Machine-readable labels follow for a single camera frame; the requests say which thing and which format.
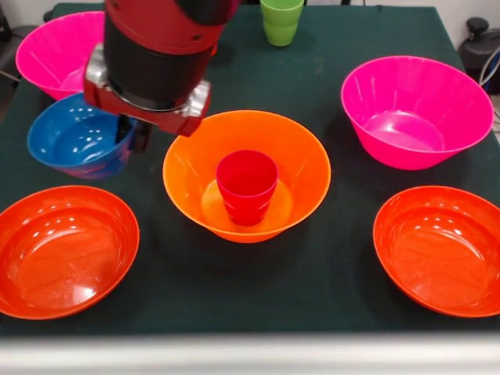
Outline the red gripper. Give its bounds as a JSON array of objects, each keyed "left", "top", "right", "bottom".
[{"left": 82, "top": 42, "right": 213, "bottom": 153}]

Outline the blue small bowl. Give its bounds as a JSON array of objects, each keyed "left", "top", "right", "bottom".
[{"left": 27, "top": 92, "right": 138, "bottom": 180}]

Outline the orange large bowl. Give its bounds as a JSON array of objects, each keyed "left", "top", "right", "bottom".
[{"left": 162, "top": 109, "right": 332, "bottom": 244}]

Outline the crimson plastic cup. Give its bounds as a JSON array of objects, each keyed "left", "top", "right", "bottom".
[{"left": 215, "top": 150, "right": 280, "bottom": 227}]

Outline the red shallow bowl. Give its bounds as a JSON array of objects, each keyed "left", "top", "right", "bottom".
[
  {"left": 0, "top": 185, "right": 141, "bottom": 321},
  {"left": 373, "top": 185, "right": 500, "bottom": 319}
]

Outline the pink large bowl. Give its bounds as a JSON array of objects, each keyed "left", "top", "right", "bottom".
[
  {"left": 15, "top": 10, "right": 106, "bottom": 102},
  {"left": 340, "top": 55, "right": 495, "bottom": 170}
]

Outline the green plastic cup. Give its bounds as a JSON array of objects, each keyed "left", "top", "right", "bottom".
[{"left": 259, "top": 0, "right": 305, "bottom": 48}]

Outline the dark green tablecloth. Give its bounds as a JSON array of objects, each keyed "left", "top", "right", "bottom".
[{"left": 0, "top": 2, "right": 500, "bottom": 337}]

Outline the black pedestal foot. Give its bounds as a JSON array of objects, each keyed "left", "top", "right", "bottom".
[
  {"left": 457, "top": 17, "right": 500, "bottom": 84},
  {"left": 0, "top": 7, "right": 40, "bottom": 83}
]

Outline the grey hose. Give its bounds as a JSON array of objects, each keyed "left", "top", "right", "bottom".
[{"left": 479, "top": 46, "right": 500, "bottom": 89}]

